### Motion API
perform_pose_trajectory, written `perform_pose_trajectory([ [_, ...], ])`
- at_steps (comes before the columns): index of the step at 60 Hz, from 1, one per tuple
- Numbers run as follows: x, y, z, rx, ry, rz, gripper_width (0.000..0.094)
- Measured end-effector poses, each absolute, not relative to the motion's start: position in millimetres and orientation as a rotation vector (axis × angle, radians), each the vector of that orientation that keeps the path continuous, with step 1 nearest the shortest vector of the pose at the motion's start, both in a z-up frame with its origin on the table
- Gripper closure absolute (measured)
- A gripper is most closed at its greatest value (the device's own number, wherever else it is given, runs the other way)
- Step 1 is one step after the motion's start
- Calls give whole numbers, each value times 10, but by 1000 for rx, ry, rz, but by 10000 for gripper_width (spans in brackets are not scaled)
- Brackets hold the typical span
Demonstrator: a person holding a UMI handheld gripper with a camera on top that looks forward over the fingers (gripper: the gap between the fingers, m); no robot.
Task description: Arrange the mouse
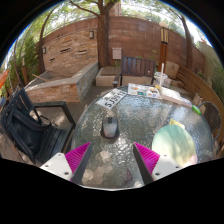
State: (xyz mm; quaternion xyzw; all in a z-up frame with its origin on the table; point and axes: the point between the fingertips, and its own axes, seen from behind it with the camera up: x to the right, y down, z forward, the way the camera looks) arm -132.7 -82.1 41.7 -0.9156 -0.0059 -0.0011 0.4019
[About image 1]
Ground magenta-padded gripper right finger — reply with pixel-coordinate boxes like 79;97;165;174
132;141;184;186

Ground large forked tree trunk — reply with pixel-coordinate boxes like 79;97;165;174
68;0;121;68

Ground low concrete block planter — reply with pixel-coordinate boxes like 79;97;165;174
95;66;122;88

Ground small green marker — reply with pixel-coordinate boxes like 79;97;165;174
191;104;203;116

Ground slim leaning tree trunk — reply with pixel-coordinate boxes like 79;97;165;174
169;6;194;71

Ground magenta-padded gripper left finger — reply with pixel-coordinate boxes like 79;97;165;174
39;141;95;186

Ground round pale green mouse pad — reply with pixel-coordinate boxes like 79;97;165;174
151;124;198;168

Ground black bag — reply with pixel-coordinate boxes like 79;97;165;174
6;108;53;156

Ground brown wicker chair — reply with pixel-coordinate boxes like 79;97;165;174
196;100;223;143

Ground clear plastic cup with straw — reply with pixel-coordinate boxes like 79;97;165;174
153;62;169;88

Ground white paint palette tray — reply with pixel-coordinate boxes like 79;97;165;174
127;82;163;100

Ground grey and black computer mouse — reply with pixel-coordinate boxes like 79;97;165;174
100;115;120;140

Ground white planter with plants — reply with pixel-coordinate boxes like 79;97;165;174
162;75;173;89

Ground white license plate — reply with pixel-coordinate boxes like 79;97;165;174
95;87;128;110

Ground leaning beige stone slab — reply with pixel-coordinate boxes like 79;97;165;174
164;60;180;80

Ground black metal patio chair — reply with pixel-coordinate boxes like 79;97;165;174
0;87;77;165

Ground yellow paper note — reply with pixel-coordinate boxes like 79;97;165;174
168;118;186;130

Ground stone raised garden bed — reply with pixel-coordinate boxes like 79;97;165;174
24;59;100;104

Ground beige wall utility box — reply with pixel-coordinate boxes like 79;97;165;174
111;47;123;60

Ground thin curved tree trunk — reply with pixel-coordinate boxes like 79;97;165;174
36;9;56;74

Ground curved wooden bench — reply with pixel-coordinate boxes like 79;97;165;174
176;64;224;134

